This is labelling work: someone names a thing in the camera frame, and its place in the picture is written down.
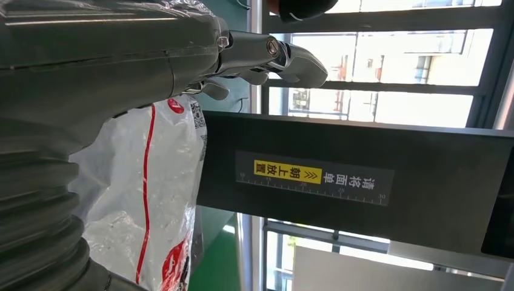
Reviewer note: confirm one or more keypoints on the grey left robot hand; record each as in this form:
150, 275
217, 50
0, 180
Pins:
100, 52

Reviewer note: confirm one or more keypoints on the white plastic mailer package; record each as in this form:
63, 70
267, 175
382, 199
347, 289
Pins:
120, 180

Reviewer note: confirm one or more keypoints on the person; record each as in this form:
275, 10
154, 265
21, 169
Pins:
305, 8

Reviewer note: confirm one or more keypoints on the ruler label with yellow patch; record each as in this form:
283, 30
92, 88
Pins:
353, 184

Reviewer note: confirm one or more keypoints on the black scanner column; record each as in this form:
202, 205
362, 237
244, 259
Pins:
433, 160

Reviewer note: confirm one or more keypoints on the pale grey board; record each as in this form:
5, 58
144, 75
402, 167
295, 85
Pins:
381, 275

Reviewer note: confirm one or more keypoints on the aluminium conveyor side rail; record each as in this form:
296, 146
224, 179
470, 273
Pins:
249, 257

